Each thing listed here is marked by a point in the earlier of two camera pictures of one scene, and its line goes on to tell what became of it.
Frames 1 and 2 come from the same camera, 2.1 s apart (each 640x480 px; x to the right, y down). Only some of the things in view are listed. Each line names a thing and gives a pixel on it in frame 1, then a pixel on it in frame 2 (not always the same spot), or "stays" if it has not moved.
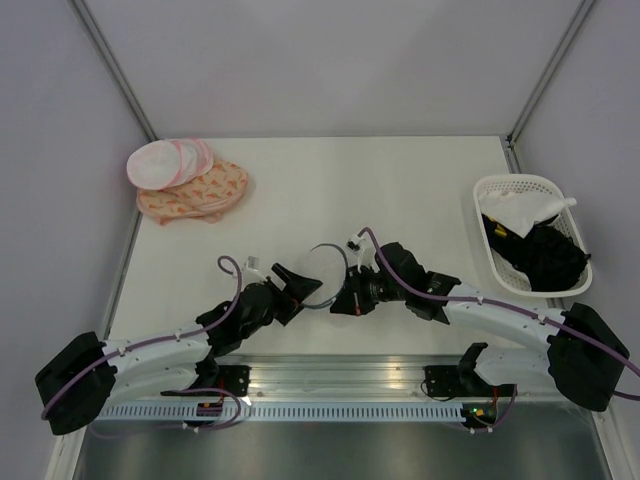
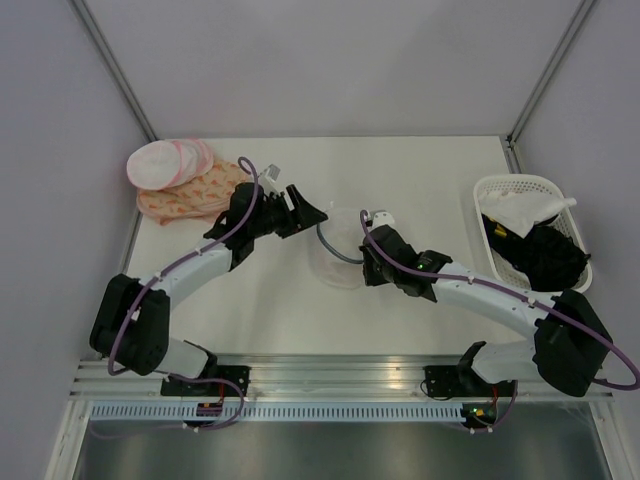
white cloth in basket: (520, 210) stays
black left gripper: (297, 289) to (302, 218)
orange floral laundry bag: (204, 197) stays
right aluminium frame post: (510, 139) stays
